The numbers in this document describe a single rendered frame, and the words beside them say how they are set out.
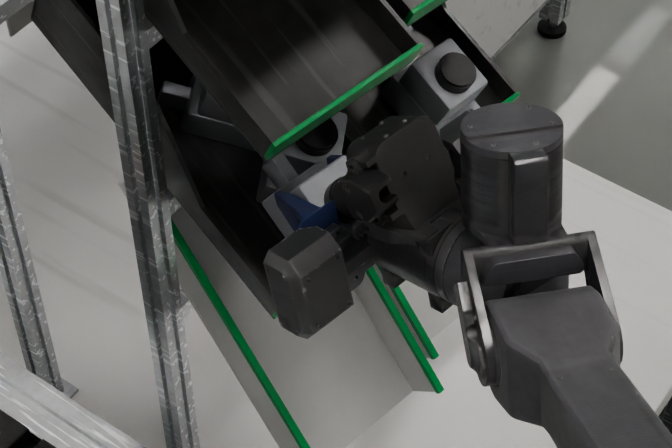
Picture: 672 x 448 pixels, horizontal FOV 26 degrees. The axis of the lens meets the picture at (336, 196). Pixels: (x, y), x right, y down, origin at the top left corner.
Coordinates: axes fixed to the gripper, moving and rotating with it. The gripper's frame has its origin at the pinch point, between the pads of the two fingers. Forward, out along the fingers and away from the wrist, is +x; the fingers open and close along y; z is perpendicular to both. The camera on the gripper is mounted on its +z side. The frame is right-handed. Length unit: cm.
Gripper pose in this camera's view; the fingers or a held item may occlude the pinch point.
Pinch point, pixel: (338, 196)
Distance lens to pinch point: 95.3
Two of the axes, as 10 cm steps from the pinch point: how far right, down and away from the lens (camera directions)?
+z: -1.8, -8.0, -5.7
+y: -7.2, 5.0, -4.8
